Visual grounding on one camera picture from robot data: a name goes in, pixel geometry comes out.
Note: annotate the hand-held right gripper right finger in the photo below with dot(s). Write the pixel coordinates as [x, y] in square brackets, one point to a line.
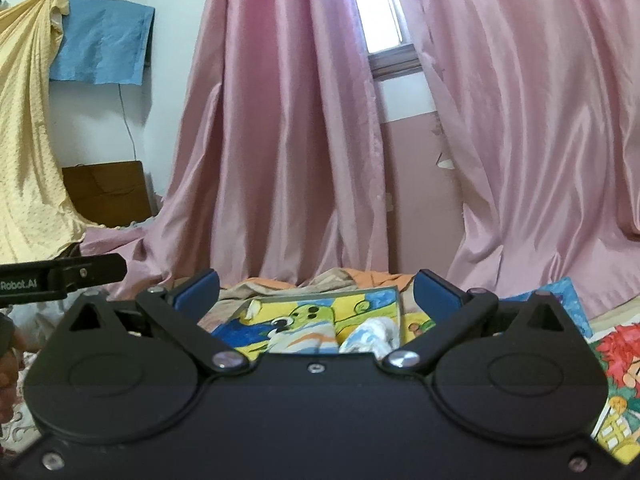
[435, 291]

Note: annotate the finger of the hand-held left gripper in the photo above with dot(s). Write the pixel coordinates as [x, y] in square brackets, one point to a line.
[95, 270]

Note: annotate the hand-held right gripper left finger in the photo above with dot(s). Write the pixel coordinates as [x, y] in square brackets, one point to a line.
[200, 287]

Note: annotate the white and blue sock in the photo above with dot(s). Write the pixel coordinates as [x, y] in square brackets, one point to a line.
[370, 336]

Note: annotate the cartoon printed box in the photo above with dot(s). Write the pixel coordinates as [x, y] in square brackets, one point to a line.
[300, 317]

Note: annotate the orange cloth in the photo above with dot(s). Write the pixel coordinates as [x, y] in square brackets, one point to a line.
[380, 277]

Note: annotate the beige cloth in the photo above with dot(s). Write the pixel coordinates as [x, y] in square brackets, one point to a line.
[280, 285]

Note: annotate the brown cardboard box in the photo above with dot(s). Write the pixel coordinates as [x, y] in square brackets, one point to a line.
[110, 190]

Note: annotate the yellow dotted cloth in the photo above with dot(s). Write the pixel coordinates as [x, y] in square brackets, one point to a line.
[25, 160]

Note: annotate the floral patterned bedspread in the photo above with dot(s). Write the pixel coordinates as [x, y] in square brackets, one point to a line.
[17, 432]

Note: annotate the wide pink curtain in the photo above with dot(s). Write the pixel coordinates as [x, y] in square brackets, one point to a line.
[275, 135]

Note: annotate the colourful cartoon print board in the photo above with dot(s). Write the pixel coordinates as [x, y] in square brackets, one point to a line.
[620, 360]

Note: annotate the blue cloth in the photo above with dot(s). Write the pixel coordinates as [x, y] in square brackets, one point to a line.
[100, 40]

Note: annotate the window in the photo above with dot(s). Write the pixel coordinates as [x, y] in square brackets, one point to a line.
[380, 15]

